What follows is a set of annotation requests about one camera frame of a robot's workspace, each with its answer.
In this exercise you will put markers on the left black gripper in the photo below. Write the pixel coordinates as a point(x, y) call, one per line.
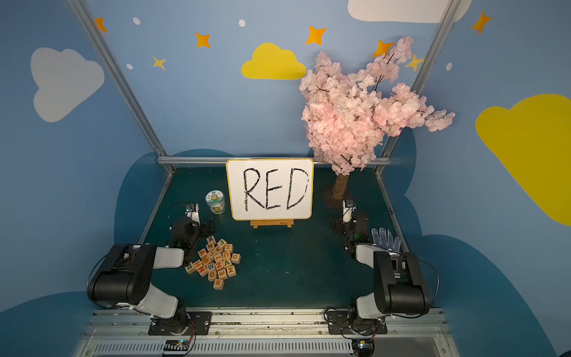
point(201, 227)

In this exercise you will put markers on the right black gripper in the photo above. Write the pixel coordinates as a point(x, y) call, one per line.
point(346, 227)

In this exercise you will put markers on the wooden block letter D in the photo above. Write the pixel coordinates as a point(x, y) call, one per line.
point(212, 276)

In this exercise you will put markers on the wooden block letter E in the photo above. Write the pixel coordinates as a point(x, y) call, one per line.
point(222, 274)

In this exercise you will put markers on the wooden block letter R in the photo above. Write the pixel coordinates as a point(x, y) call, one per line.
point(219, 284)

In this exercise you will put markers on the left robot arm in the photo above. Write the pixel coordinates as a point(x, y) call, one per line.
point(123, 279)

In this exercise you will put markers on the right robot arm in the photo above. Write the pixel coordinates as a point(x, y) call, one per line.
point(399, 287)

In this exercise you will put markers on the wooden block letter P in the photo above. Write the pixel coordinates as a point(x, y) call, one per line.
point(190, 269)

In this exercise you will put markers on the wooden block letter M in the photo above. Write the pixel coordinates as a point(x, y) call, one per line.
point(231, 271)

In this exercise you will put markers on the white board reading RED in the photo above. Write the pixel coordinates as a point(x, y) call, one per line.
point(270, 189)

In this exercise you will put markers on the blue dotted work glove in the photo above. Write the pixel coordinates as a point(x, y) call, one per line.
point(385, 240)

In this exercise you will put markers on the wooden block red N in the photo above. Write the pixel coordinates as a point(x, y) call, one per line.
point(203, 270)

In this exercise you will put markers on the small wooden easel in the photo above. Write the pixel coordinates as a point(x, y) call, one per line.
point(260, 223)

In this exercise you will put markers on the pink cherry blossom tree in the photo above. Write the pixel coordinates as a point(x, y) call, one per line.
point(348, 115)

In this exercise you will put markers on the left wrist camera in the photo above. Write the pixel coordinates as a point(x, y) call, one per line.
point(192, 212)

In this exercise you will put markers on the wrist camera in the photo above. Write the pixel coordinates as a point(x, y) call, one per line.
point(192, 212)
point(348, 209)

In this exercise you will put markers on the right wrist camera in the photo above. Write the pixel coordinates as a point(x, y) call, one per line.
point(348, 209)

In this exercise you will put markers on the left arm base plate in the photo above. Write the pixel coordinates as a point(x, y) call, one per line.
point(190, 323)

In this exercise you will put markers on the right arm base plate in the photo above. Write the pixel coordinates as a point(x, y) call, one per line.
point(344, 322)

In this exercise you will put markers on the aluminium rail frame front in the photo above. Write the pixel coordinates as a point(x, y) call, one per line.
point(264, 332)

